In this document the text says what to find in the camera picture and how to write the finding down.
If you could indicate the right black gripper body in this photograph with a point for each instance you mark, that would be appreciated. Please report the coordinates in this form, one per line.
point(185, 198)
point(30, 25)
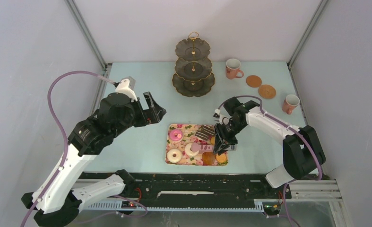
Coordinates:
point(227, 134)

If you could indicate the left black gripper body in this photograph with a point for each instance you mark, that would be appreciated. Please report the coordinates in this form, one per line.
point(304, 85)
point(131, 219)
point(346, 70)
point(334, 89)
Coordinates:
point(142, 117)

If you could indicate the pink frosted donut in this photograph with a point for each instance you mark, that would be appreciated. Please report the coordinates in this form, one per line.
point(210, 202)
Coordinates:
point(175, 135)

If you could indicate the pink handled tongs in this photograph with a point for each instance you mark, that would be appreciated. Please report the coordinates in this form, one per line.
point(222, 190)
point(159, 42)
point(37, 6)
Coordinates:
point(202, 148)

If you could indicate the white donut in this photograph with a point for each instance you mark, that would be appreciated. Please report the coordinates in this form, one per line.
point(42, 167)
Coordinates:
point(174, 155)
point(189, 151)

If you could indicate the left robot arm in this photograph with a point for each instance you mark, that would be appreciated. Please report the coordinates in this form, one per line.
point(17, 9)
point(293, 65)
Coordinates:
point(56, 202)

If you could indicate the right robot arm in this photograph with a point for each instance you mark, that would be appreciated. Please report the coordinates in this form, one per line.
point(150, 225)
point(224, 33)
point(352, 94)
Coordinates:
point(301, 148)

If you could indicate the chocolate layered cake slice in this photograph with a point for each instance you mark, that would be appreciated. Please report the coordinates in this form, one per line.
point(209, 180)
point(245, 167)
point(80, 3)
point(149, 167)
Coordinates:
point(205, 132)

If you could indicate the orange round biscuit bottom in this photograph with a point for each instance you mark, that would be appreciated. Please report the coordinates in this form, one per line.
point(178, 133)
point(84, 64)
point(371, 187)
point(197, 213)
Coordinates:
point(221, 158)

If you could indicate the brown croissant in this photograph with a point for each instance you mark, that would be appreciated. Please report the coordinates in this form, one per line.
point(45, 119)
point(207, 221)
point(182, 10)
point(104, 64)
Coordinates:
point(208, 158)

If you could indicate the floral serving tray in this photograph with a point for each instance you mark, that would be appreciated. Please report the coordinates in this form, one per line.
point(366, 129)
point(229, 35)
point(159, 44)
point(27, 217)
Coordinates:
point(189, 131)

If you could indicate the three-tier dark cake stand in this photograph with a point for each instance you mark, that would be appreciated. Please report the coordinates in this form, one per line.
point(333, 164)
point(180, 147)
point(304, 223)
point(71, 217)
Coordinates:
point(193, 75)

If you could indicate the brown round coaster right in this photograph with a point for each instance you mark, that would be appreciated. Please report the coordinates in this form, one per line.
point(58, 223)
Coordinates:
point(267, 91)

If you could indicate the brown round coaster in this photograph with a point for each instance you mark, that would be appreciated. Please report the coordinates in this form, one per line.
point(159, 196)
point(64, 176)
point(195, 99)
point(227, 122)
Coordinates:
point(267, 91)
point(254, 81)

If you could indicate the brown round coaster left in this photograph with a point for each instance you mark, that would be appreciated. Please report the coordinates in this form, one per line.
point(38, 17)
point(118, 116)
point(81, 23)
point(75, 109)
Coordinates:
point(254, 81)

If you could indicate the pink mug near stand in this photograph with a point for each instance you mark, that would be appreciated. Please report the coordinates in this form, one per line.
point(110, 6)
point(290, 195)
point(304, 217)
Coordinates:
point(232, 69)

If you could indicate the pink mug at right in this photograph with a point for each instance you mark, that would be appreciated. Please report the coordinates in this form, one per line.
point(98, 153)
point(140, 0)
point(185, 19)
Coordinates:
point(290, 103)

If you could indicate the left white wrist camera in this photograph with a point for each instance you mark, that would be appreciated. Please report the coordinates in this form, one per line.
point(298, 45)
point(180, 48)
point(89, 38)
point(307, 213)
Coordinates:
point(126, 86)

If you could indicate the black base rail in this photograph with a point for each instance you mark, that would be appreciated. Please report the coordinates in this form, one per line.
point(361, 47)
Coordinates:
point(202, 191)

